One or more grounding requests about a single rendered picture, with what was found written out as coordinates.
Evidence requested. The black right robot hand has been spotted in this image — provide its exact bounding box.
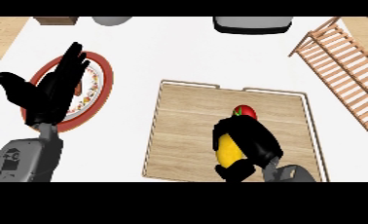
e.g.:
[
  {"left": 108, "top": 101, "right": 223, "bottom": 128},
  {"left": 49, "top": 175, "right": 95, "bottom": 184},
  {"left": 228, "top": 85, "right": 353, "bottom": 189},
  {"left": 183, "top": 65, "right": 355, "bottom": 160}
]
[{"left": 211, "top": 115, "right": 285, "bottom": 183}]

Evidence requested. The grey round object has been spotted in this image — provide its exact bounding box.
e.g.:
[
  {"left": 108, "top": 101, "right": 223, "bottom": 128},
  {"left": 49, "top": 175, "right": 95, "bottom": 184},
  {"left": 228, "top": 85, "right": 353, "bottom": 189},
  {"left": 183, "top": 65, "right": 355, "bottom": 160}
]
[{"left": 90, "top": 17, "right": 133, "bottom": 27}]

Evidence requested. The grey and black appliance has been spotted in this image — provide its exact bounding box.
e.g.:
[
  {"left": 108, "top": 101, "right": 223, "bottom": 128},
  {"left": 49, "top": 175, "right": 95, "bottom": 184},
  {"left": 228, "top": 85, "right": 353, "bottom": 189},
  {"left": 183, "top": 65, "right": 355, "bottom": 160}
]
[{"left": 211, "top": 17, "right": 293, "bottom": 35}]

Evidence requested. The wooden tiered shelf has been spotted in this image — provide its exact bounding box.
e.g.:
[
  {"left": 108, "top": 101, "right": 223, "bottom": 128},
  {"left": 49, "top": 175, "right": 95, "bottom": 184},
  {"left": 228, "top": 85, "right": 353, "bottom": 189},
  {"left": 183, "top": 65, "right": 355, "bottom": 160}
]
[{"left": 288, "top": 17, "right": 368, "bottom": 131}]

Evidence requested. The brown wooden box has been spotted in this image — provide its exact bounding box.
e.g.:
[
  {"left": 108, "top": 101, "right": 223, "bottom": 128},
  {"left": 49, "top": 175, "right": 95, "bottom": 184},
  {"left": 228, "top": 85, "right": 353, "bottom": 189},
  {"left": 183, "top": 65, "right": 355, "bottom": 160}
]
[{"left": 31, "top": 17, "right": 80, "bottom": 26}]

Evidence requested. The wooden tray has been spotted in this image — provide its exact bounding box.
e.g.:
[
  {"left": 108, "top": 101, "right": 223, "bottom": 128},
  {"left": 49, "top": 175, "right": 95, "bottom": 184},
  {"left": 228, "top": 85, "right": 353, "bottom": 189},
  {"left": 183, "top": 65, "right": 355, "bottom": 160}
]
[{"left": 140, "top": 79, "right": 331, "bottom": 183}]

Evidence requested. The yellow lemon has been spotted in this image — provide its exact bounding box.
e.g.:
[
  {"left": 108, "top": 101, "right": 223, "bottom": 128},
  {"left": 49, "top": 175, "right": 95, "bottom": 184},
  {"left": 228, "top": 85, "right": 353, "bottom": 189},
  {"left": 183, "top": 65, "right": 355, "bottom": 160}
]
[{"left": 214, "top": 132, "right": 247, "bottom": 168}]

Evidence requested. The red rimmed plate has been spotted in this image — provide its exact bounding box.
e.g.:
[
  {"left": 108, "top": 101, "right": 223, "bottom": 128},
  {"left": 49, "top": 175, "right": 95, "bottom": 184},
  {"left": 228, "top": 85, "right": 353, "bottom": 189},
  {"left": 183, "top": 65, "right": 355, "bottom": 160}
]
[{"left": 21, "top": 51, "right": 115, "bottom": 133}]

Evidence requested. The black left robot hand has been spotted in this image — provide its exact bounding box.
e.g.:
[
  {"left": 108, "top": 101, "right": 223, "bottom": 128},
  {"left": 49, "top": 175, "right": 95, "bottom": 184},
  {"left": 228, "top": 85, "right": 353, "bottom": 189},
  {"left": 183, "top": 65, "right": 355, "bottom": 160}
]
[{"left": 0, "top": 41, "right": 92, "bottom": 128}]

